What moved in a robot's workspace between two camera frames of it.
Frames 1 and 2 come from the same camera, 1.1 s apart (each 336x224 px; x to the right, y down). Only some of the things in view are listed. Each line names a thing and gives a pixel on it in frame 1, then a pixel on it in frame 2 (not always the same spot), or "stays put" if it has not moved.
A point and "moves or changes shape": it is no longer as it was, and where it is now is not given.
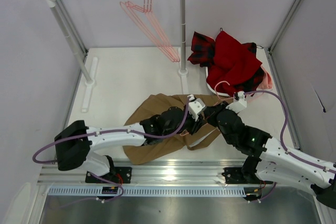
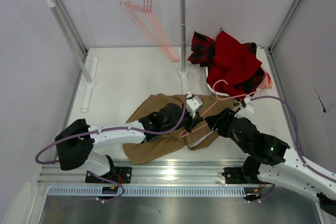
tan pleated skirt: [142, 153] stays put
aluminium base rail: [169, 173] stays put
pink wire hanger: [185, 133] moves or changes shape
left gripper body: [196, 123] stays put
